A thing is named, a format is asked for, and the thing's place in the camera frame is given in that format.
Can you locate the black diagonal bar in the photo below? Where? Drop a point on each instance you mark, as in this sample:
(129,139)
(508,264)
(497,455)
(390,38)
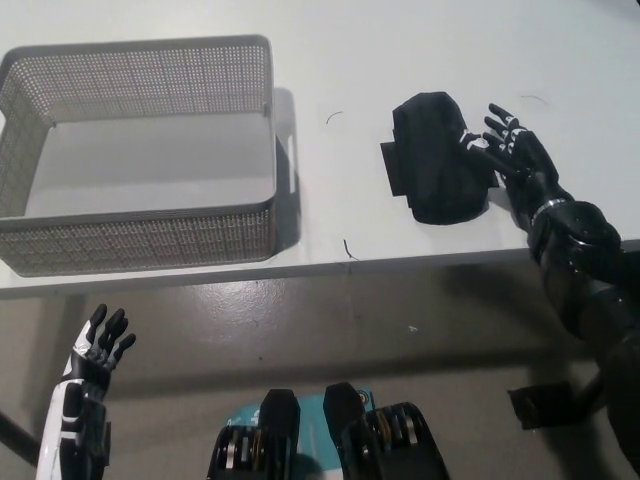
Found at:
(15,431)

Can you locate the black fabric pencil case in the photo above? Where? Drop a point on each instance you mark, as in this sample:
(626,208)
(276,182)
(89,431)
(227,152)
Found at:
(430,165)

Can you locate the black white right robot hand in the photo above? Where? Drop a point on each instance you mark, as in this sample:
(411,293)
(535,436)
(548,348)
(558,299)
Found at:
(535,165)

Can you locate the grey perforated metal basket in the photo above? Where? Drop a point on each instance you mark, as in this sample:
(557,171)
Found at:
(150,235)

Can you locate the black tape cross on table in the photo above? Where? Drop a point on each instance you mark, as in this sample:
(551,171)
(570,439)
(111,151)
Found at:
(389,170)

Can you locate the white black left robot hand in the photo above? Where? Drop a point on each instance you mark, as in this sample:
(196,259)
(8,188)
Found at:
(70,395)

